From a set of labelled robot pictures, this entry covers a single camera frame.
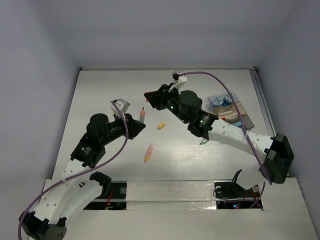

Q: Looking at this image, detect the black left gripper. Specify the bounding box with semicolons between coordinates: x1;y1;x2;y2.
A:
100;111;145;146

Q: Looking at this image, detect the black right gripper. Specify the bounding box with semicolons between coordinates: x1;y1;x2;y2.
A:
145;82;190;124

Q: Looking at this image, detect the clear orange-tipped highlighter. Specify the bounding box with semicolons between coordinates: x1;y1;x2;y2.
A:
139;107;146;124

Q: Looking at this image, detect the yellow highlighter cap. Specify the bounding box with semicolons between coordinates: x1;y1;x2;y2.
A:
157;122;166;130

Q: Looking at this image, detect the pink orange highlighter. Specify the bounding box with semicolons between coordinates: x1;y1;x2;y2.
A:
144;143;155;163

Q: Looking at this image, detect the blue highlighter pen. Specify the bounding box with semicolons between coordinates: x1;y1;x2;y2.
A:
232;121;243;128

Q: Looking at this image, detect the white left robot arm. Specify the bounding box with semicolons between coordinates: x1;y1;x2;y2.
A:
18;112;146;240

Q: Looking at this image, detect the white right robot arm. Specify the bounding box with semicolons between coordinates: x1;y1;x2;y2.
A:
144;84;294;196

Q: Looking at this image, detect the compartmented organizer tray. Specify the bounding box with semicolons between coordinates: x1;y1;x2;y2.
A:
206;95;255;131

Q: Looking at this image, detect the green highlighter pen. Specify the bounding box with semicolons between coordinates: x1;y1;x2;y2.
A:
199;139;209;146

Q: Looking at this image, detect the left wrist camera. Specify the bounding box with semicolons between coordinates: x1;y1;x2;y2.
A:
110;98;130;118

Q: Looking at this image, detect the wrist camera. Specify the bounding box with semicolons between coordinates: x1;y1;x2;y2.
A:
169;70;188;92
110;98;130;118

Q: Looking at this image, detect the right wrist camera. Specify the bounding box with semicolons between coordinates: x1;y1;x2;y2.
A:
169;70;188;92

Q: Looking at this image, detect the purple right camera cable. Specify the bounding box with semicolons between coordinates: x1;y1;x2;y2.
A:
176;71;273;210

